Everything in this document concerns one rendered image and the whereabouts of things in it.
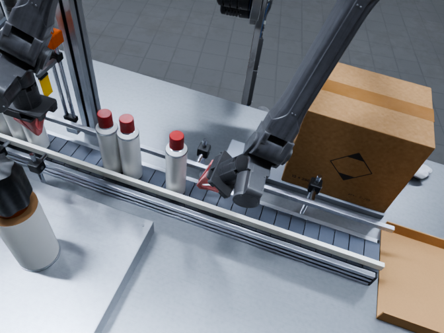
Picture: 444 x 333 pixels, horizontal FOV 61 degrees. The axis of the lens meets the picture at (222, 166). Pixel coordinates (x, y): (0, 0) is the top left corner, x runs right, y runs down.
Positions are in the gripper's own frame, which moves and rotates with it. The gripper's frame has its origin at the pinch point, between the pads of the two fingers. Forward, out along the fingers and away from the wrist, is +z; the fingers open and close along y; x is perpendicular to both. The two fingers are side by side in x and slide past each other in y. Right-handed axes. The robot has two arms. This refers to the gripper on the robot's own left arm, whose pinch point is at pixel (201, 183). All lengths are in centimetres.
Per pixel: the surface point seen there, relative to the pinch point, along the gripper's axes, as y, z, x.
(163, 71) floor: -155, 123, 0
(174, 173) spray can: 2.8, 0.8, -7.5
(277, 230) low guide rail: 4.7, -12.0, 17.7
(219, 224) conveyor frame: 5.8, -0.1, 9.6
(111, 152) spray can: 2.6, 11.8, -20.0
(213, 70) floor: -173, 102, 25
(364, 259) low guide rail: 4.7, -25.7, 33.7
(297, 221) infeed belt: -2.2, -12.4, 23.5
